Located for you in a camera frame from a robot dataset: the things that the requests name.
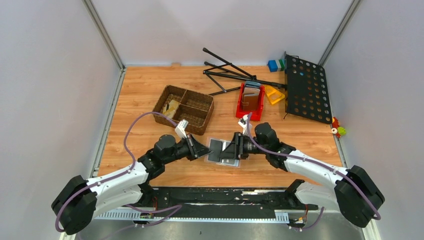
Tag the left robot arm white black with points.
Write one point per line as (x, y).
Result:
(82, 200)

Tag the blue green white blocks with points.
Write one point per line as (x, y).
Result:
(277, 65)

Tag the brown wicker divided basket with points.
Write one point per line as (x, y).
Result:
(195, 107)

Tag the aluminium frame rail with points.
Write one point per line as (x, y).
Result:
(148, 216)

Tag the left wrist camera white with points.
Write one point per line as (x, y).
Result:
(180, 128)

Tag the black credit card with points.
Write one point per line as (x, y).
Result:
(216, 146)

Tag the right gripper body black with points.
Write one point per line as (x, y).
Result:
(242, 143)

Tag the red green toy pieces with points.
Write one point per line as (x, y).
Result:
(337, 129)

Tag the black folding stand legs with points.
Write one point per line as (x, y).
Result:
(230, 71)

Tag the yellow plastic triangle toy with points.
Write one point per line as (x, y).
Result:
(273, 95)

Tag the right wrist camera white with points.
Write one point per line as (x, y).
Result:
(244, 121)

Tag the cards in basket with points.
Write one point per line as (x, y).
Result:
(169, 109)

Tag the brown wallet in bin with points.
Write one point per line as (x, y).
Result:
(250, 98)

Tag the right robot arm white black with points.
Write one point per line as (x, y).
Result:
(350, 191)

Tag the black perforated music stand tray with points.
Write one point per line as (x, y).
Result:
(306, 93)

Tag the red plastic bin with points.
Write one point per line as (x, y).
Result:
(257, 114)

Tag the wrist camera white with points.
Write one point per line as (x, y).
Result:
(180, 128)
(244, 121)

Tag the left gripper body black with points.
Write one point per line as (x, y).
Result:
(193, 155)

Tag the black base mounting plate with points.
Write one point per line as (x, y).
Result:
(222, 202)

